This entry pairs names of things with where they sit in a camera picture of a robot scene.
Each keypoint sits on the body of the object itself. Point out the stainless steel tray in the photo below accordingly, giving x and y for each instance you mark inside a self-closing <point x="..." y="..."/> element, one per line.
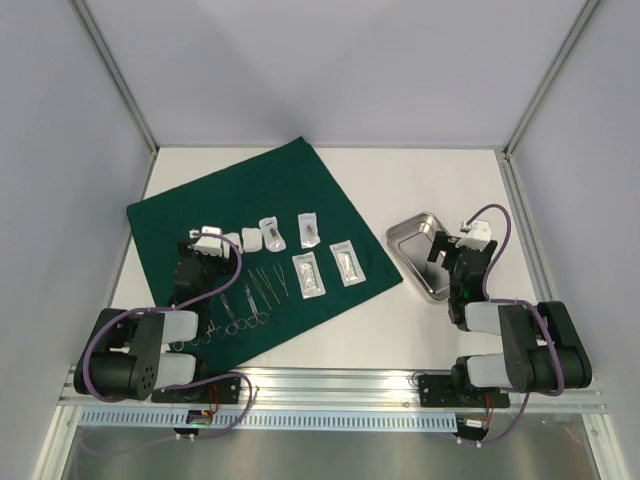
<point x="410" y="243"/>

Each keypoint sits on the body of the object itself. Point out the left aluminium frame post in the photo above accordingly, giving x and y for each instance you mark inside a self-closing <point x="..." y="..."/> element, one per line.
<point x="87" y="20"/>

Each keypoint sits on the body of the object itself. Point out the white gauze right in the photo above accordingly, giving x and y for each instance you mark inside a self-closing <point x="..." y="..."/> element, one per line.
<point x="252" y="239"/>

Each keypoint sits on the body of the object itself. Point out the white gauze middle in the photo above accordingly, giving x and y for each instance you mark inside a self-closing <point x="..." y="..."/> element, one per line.
<point x="235" y="239"/>

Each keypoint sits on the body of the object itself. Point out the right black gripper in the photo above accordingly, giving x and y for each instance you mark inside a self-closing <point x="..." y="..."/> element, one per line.
<point x="453" y="249"/>

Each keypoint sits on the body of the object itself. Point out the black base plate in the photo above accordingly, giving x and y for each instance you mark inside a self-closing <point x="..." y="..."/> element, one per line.
<point x="437" y="390"/>
<point x="223" y="392"/>

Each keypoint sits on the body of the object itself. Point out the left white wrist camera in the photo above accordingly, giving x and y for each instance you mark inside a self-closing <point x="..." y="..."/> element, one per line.
<point x="209" y="242"/>

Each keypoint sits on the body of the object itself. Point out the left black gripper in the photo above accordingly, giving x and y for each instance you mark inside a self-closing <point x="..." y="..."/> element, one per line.
<point x="223" y="266"/>

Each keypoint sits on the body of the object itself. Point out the clear pouch left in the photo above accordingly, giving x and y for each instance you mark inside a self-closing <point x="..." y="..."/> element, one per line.
<point x="273" y="239"/>

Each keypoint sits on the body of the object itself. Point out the clear pouch right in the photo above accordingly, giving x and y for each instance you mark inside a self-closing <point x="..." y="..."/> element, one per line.
<point x="308" y="230"/>

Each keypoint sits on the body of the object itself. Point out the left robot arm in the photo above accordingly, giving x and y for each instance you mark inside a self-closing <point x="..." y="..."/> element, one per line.
<point x="126" y="356"/>

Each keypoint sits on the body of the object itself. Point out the aluminium frame post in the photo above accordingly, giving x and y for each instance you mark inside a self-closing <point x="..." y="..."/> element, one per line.
<point x="587" y="12"/>
<point x="87" y="20"/>

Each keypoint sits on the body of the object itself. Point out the grey slotted cable duct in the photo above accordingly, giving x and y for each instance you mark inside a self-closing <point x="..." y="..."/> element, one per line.
<point x="272" y="419"/>

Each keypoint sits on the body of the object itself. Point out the clear pouch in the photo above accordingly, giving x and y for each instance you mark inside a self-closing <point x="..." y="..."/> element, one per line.
<point x="308" y="230"/>
<point x="273" y="239"/>

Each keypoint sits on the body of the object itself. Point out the suture packet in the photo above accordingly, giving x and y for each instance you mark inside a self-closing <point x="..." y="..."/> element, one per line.
<point x="308" y="275"/>
<point x="351" y="272"/>

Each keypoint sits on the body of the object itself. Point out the steel hemostat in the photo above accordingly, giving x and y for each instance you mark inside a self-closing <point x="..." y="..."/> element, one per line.
<point x="179" y="346"/>
<point x="207" y="336"/>

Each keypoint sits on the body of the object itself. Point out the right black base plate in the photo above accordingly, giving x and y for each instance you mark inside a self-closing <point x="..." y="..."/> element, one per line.
<point x="437" y="390"/>

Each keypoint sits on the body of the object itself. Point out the green surgical cloth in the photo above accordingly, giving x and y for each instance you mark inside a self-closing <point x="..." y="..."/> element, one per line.
<point x="283" y="182"/>

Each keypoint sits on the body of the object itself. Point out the right aluminium frame post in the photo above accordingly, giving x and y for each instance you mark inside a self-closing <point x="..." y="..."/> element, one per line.
<point x="587" y="12"/>

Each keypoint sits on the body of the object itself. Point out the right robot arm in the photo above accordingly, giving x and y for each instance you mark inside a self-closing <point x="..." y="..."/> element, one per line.
<point x="541" y="349"/>

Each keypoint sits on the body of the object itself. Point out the aluminium front rail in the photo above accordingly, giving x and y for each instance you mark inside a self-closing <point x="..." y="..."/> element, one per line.
<point x="352" y="390"/>

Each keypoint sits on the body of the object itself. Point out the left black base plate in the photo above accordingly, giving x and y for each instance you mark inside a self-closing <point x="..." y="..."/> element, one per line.
<point x="223" y="392"/>

